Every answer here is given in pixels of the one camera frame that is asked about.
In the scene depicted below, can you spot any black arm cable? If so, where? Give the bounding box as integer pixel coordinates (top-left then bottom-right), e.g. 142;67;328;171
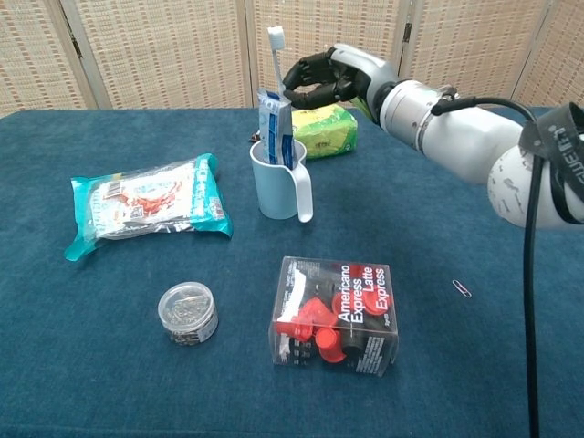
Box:
431;95;545;438

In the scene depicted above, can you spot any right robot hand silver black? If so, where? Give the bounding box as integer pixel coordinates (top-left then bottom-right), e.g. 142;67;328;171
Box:
281;43;401;127

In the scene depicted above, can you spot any blue and white toothpaste tube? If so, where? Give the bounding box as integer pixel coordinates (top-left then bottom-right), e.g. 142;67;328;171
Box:
255;87;296;169

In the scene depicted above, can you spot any clear round clip container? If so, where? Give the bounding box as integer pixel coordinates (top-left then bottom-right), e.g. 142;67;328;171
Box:
157;281;220;347

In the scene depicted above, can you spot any white toothbrush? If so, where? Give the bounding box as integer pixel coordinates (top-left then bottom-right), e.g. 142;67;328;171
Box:
266;26;289;97

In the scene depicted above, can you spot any woven folding screen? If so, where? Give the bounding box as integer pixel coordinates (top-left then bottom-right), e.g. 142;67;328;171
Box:
0;0;584;119

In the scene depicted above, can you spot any red coffee capsule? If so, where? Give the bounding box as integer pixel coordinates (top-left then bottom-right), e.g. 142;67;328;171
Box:
316;328;346;364
296;298;339;330

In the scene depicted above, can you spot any green tissue pack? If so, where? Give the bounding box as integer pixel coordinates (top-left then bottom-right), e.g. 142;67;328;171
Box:
291;103;359;161

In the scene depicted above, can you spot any teal tablecloth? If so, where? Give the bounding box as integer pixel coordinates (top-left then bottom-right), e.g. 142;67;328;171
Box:
0;107;584;438

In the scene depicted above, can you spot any light blue plastic mug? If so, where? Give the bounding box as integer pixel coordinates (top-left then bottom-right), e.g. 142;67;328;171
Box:
248;139;315;224

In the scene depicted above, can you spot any black velcro strap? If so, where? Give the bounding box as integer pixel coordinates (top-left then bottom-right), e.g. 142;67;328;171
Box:
519;102;584;224

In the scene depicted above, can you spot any clear coffee capsule box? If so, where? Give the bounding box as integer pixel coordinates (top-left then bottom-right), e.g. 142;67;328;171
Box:
271;255;400;378

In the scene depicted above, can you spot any teal clear food package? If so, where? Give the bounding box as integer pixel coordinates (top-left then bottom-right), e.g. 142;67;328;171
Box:
63;152;235;263

